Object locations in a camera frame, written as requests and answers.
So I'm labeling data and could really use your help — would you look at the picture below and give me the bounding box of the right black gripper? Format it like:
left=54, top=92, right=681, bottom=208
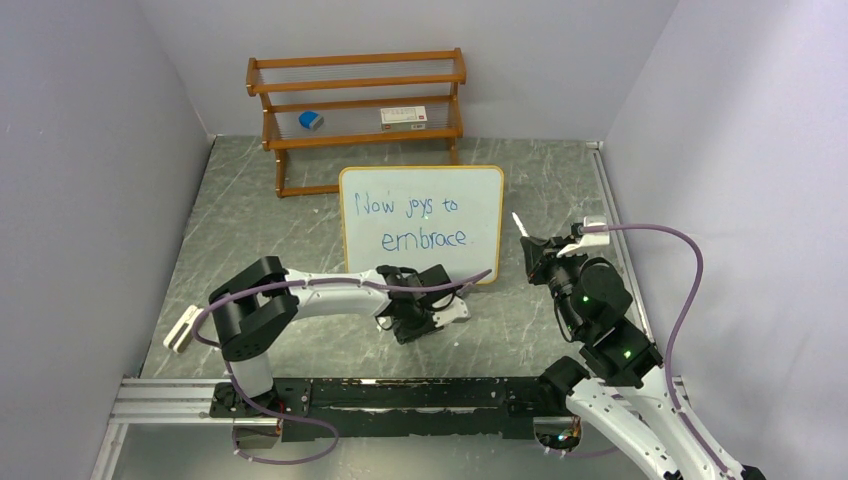
left=522, top=234, right=589, bottom=336

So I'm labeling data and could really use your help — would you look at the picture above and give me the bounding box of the white marker pen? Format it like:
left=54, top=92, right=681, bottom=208
left=511, top=212, right=529, bottom=238

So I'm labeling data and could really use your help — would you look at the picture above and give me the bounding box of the whiteboard with yellow frame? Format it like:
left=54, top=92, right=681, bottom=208
left=339, top=165, right=505, bottom=284

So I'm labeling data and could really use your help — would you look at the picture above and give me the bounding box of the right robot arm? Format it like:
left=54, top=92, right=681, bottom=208
left=520, top=234, right=764, bottom=479

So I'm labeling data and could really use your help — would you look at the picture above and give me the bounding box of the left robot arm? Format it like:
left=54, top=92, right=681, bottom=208
left=209, top=257, right=470, bottom=416

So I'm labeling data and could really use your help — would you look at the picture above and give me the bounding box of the blue whiteboard eraser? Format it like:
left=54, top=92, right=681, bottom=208
left=298, top=110, right=324, bottom=131

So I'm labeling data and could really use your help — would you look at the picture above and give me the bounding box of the white cardboard box red label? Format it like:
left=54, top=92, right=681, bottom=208
left=379, top=106, right=428, bottom=132

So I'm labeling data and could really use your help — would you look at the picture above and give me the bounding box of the wooden two-tier shelf rack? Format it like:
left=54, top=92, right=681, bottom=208
left=245, top=48, right=467, bottom=198

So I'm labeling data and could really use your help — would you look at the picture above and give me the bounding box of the beige plastic clip block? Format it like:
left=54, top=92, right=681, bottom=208
left=163, top=305, right=202, bottom=354

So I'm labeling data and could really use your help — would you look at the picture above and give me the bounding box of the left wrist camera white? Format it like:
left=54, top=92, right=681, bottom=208
left=432, top=297, right=471, bottom=328

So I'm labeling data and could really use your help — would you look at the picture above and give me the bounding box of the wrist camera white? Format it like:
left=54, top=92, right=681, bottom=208
left=556, top=215, right=611, bottom=258
left=432, top=297, right=471, bottom=328

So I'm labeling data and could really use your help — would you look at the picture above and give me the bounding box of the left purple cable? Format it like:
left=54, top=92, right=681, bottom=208
left=190, top=268, right=495, bottom=465

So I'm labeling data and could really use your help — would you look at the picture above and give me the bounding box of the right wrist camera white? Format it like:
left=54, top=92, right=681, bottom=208
left=556, top=215, right=611, bottom=258

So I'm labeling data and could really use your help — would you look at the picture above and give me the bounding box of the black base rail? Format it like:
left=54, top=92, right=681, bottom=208
left=208, top=377, right=578, bottom=442

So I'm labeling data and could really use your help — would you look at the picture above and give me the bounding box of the aluminium frame rail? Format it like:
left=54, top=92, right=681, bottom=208
left=112, top=378, right=566, bottom=425

